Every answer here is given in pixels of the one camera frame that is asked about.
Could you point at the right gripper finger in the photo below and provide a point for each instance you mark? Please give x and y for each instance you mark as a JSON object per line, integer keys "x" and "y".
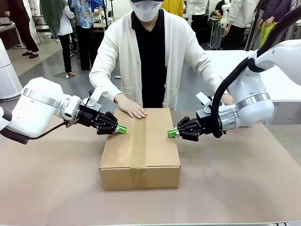
{"x": 188, "y": 137}
{"x": 188, "y": 124}

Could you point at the person in white top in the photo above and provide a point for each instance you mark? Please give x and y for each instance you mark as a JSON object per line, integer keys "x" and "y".
{"x": 198, "y": 21}

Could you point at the person in white jacket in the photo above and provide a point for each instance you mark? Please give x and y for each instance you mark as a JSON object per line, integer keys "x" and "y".
{"x": 237, "y": 26}

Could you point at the person in dark clothes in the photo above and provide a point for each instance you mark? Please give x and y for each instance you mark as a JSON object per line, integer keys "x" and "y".
{"x": 26, "y": 26}

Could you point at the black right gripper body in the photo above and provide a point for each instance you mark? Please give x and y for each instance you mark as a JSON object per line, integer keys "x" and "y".
{"x": 207, "y": 122}

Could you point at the white face mask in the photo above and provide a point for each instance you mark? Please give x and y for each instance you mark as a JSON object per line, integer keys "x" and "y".
{"x": 146, "y": 10}

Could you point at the person's left hand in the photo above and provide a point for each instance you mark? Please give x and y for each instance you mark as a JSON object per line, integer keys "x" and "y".
{"x": 227, "y": 99}

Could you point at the brown tape strip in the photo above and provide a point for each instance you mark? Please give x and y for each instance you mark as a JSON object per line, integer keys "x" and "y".
{"x": 138, "y": 146}

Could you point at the person's right hand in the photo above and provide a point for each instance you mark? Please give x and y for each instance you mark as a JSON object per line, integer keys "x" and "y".
{"x": 132, "y": 108}

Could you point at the white table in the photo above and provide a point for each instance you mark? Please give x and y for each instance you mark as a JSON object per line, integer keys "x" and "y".
{"x": 284, "y": 89}

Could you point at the person in lime trousers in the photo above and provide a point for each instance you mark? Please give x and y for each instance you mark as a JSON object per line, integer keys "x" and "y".
{"x": 270, "y": 26}

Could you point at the person's right forearm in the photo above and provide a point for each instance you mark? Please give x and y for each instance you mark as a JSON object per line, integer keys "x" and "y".
{"x": 105, "y": 87}

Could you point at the person with green scarf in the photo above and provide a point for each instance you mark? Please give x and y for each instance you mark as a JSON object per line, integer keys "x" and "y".
{"x": 63, "y": 28}

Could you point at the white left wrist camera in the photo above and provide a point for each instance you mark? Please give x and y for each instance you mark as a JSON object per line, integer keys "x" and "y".
{"x": 94, "y": 99}

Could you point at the person in floral shirt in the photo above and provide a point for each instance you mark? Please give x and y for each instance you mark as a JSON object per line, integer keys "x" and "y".
{"x": 87, "y": 35}

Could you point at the dark wooden desk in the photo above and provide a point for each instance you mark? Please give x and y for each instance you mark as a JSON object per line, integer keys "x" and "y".
{"x": 9, "y": 33}

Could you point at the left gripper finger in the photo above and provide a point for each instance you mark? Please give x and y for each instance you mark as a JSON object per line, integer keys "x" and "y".
{"x": 107, "y": 130}
{"x": 110, "y": 118}

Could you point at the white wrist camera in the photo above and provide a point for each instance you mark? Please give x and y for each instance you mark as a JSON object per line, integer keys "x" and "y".
{"x": 94, "y": 99}
{"x": 203, "y": 100}

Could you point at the person in white cardigan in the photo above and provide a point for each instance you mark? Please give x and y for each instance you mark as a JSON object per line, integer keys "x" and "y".
{"x": 150, "y": 66}

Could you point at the person's left forearm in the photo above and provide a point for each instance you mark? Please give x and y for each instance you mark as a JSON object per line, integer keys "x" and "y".
{"x": 209, "y": 75}

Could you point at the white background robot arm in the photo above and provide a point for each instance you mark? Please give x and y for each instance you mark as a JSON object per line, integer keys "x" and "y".
{"x": 225, "y": 9}

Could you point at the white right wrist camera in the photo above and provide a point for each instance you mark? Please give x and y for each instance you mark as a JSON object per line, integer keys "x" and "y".
{"x": 203, "y": 100}

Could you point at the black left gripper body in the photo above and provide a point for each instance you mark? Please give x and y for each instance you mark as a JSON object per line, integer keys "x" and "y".
{"x": 89, "y": 116}

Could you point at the brown cardboard box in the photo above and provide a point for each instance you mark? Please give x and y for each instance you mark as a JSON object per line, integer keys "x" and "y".
{"x": 141, "y": 153}

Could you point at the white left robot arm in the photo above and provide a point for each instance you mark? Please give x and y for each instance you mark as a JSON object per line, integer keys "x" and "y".
{"x": 35, "y": 110}

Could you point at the person in yellow jacket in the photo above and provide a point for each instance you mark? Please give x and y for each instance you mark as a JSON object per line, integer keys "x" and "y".
{"x": 172, "y": 5}

